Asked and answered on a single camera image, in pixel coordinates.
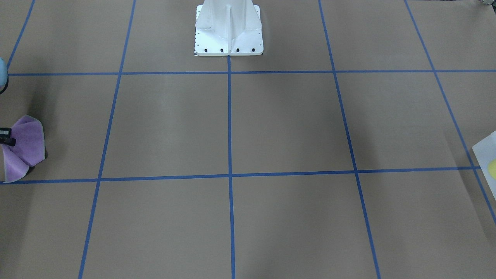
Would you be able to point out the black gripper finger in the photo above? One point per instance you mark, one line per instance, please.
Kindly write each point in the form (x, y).
(6, 137)

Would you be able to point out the purple microfiber cloth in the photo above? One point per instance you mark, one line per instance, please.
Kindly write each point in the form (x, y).
(28, 151)

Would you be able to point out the yellow plastic cup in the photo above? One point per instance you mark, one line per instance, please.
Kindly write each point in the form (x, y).
(491, 169)

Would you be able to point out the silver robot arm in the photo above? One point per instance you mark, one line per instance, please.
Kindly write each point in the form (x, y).
(4, 76)

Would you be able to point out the clear plastic storage box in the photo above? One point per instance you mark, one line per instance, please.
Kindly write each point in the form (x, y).
(485, 152)

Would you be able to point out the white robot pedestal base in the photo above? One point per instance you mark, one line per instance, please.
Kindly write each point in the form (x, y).
(228, 27)

